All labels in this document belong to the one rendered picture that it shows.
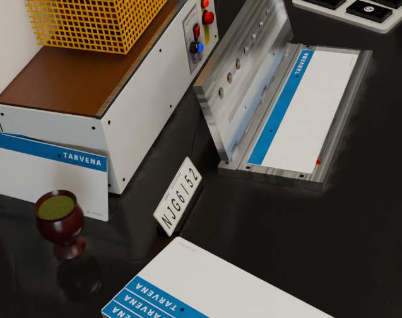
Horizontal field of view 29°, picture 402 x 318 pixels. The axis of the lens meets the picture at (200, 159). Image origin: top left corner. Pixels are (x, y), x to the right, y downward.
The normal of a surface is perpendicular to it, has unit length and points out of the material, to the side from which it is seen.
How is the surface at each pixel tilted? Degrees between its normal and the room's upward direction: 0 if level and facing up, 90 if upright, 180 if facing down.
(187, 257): 0
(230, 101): 79
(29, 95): 0
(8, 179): 69
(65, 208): 0
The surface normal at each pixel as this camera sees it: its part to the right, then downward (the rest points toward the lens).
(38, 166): -0.44, 0.32
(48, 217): -0.12, -0.75
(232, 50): 0.88, 0.00
